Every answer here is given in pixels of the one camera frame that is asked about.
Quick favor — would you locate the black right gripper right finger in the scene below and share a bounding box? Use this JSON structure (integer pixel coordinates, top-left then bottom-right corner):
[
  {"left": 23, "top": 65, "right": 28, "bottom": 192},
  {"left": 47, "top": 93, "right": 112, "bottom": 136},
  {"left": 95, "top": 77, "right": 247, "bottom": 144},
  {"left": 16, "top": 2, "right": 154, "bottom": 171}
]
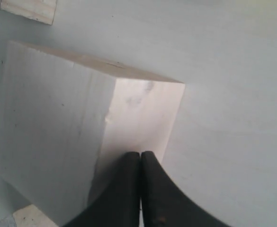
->
[{"left": 140, "top": 151, "right": 228, "bottom": 227}]

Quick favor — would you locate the medium wooden cube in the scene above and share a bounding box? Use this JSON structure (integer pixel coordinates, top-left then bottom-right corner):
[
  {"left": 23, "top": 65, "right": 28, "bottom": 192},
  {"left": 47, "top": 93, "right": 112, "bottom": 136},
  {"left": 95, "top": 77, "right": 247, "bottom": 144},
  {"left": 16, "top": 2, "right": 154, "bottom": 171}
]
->
[{"left": 0, "top": 0, "right": 57, "bottom": 25}]

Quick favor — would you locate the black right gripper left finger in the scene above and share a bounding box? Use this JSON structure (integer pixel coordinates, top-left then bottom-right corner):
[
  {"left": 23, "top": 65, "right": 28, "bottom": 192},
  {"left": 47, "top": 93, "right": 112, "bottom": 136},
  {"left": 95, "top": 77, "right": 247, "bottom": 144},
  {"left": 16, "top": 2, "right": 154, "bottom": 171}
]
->
[{"left": 65, "top": 152, "right": 140, "bottom": 227}]

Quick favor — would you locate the small wooden cube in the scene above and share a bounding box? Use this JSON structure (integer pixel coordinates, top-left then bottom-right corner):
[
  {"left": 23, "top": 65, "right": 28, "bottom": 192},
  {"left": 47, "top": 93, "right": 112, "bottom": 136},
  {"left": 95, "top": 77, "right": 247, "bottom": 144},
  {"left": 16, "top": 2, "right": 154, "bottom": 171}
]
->
[{"left": 13, "top": 204, "right": 58, "bottom": 227}]

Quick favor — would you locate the large pale wooden cube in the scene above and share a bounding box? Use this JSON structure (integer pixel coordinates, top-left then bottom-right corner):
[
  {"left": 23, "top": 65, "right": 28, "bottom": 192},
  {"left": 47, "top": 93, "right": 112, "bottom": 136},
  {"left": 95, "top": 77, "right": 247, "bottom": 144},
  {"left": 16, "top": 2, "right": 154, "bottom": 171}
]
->
[{"left": 0, "top": 41, "right": 185, "bottom": 226}]

